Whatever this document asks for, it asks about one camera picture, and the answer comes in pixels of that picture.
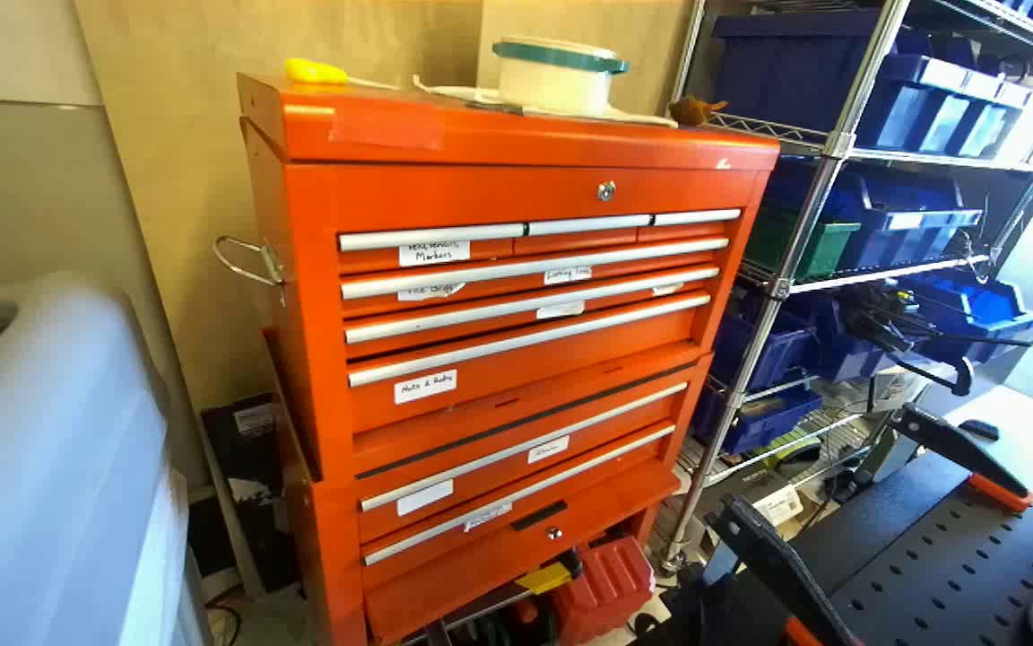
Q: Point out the small brown doll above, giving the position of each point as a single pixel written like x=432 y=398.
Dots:
x=696 y=113

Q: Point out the white bowl green rim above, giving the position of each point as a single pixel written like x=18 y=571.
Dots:
x=553 y=79

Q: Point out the orange top tool chest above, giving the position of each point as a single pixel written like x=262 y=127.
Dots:
x=505 y=347

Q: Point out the orange bottom roller cabinet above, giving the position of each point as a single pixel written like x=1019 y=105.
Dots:
x=483 y=560

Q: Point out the white flat tray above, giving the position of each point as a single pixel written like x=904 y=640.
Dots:
x=646 y=115

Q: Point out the dark blue shelf bin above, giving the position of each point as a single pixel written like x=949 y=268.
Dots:
x=773 y=347

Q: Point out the red plastic tool case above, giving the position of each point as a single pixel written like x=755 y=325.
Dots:
x=605 y=590

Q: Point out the black box on floor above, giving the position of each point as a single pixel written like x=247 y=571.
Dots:
x=254 y=491

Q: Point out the green shelf bin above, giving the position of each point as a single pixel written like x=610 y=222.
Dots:
x=822 y=250

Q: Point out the yellow plastic object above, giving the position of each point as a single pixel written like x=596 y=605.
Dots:
x=310 y=69

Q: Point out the black clamp orange grip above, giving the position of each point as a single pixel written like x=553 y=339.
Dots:
x=959 y=454
x=781 y=568

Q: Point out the black hand tool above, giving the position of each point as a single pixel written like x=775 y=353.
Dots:
x=897 y=334

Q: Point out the blue labelled shelf bin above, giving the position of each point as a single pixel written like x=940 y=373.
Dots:
x=897 y=229

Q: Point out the bright blue open bin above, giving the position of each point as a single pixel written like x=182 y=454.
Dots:
x=978 y=308

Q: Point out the blue bins with white labels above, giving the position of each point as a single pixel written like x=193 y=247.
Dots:
x=940 y=113

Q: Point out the translucent white plastic tub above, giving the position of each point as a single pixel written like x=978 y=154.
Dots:
x=51 y=478

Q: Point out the black perforated work table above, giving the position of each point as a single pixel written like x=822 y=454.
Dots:
x=949 y=577

